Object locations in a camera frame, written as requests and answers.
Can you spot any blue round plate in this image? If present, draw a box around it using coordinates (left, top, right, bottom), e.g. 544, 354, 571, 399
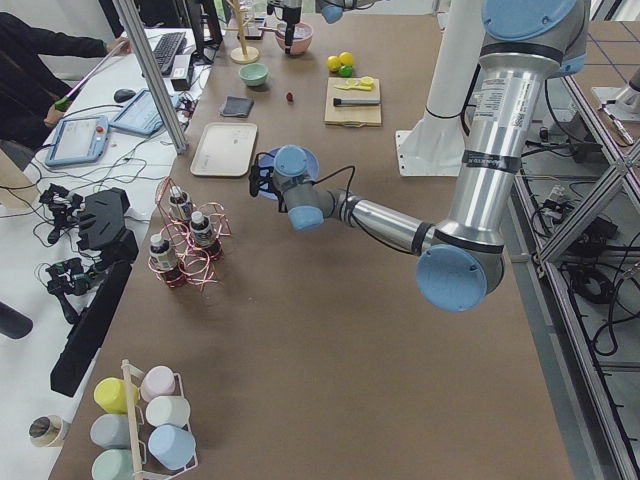
258, 147, 320, 200

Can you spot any white cup rack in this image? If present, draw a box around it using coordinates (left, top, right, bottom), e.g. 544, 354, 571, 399
121, 359, 199, 479

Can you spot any black computer mouse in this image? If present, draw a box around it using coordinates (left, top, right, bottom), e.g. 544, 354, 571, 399
113, 89, 136, 104

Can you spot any seated person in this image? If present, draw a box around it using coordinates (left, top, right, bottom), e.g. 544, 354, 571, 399
1, 12, 131, 150

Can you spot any green lime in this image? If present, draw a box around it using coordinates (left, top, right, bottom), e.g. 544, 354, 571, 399
338, 65, 353, 78

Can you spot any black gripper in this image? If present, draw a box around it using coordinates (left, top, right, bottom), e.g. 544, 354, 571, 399
269, 183, 288, 213
282, 6, 302, 54

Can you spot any cream rabbit tray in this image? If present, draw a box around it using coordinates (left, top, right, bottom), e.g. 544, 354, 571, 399
190, 122, 258, 178

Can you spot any yellow lemon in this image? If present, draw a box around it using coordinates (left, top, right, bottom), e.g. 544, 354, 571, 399
326, 55, 342, 73
338, 51, 355, 67

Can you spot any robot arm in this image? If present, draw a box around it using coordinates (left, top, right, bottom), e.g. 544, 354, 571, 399
250, 1, 590, 312
268, 0, 376, 54

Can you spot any steel muddler black tip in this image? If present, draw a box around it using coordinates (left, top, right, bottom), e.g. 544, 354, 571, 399
332, 97, 381, 107

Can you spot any aluminium frame post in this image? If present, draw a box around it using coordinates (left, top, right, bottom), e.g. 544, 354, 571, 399
113, 0, 187, 155

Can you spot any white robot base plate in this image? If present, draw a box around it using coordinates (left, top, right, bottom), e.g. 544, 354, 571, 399
395, 129, 465, 177

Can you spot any tea bottle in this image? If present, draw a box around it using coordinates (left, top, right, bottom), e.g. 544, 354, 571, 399
169, 185, 193, 222
189, 210, 222, 261
149, 233, 185, 288

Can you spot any wooden cup tree stand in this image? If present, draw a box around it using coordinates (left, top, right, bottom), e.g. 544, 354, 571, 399
225, 0, 260, 65

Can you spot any grey cup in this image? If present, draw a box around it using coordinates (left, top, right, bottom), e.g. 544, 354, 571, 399
90, 414, 130, 449

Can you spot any wooden cutting board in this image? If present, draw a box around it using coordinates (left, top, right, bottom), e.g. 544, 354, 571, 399
324, 76, 382, 127

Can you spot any pink cup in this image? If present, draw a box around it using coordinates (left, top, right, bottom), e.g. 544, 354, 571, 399
140, 365, 176, 402

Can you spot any pink ice bowl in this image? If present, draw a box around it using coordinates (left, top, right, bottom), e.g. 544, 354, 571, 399
275, 22, 313, 56

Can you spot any black keyboard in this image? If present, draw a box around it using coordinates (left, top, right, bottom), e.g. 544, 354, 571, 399
153, 32, 186, 76

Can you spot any cream cup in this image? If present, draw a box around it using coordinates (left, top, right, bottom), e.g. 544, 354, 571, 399
145, 396, 191, 428

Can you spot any light blue cup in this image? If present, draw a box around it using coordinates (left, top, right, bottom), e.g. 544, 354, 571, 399
148, 424, 196, 470

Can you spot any grey folded cloth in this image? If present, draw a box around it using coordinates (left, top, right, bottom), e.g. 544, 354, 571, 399
219, 96, 254, 118

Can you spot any upper yellow lemon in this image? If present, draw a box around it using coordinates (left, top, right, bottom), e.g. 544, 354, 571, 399
338, 51, 355, 67

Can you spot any yellow plastic knife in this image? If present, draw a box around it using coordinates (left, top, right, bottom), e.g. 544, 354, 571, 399
333, 83, 373, 92

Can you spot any back left tea bottle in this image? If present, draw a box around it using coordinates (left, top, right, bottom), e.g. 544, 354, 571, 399
169, 185, 193, 222

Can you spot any copper wire bottle rack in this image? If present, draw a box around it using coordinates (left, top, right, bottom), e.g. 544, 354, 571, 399
148, 177, 232, 290

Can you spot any front tea bottle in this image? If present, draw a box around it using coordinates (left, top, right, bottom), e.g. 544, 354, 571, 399
149, 233, 185, 288

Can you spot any back right tea bottle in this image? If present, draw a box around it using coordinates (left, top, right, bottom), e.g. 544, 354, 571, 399
189, 210, 222, 261

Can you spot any yellow cup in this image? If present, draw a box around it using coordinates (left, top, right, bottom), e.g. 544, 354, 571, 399
93, 377, 127, 414

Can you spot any teach pendant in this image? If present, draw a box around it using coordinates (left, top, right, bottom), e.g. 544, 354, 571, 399
109, 89, 164, 136
45, 115, 109, 167

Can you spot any near teach pendant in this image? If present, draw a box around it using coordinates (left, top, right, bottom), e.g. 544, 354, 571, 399
45, 115, 109, 167

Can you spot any mint green bowl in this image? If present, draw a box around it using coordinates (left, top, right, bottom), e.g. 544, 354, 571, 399
238, 63, 269, 87

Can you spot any lower yellow lemon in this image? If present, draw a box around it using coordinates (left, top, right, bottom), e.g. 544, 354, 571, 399
326, 55, 342, 73

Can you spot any far teach pendant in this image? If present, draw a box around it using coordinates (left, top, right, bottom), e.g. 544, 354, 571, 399
109, 89, 164, 136

